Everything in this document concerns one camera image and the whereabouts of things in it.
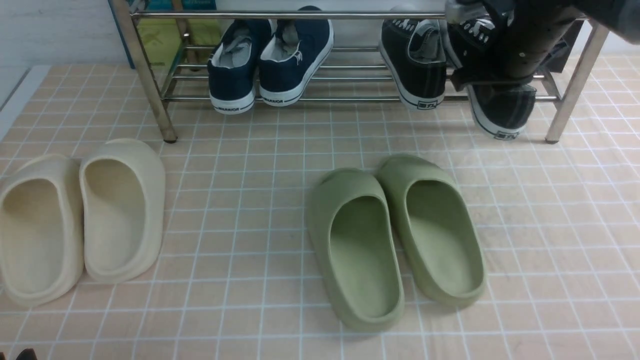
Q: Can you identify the black canvas sneaker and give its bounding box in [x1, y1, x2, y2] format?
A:
[443, 14, 537, 141]
[379, 19, 447, 111]

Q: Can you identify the silver metal shoe rack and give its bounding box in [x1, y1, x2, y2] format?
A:
[109, 0, 610, 144]

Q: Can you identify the left green foam slide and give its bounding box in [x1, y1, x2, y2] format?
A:
[305, 168, 405, 333]

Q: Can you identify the green foam slide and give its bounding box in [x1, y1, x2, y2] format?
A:
[305, 168, 405, 333]
[375, 153, 486, 308]

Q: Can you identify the right navy blue sneaker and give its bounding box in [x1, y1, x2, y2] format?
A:
[257, 18, 335, 107]

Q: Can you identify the navy blue sneaker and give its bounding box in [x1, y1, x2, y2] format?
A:
[206, 19, 275, 116]
[257, 18, 335, 107]

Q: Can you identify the right green foam slide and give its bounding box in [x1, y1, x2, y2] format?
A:
[375, 153, 486, 308]

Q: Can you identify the left navy blue sneaker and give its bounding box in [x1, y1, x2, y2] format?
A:
[206, 19, 275, 116]

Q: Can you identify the right cream foam slide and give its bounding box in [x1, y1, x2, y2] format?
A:
[78, 138, 166, 284]

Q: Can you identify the cream foam slide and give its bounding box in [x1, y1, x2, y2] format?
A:
[78, 138, 166, 284]
[0, 153, 84, 307]

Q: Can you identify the yellow-green teal box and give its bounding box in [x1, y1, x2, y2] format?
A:
[108, 0, 222, 69]

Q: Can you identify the left cream foam slide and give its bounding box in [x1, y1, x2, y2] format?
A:
[0, 153, 84, 307]

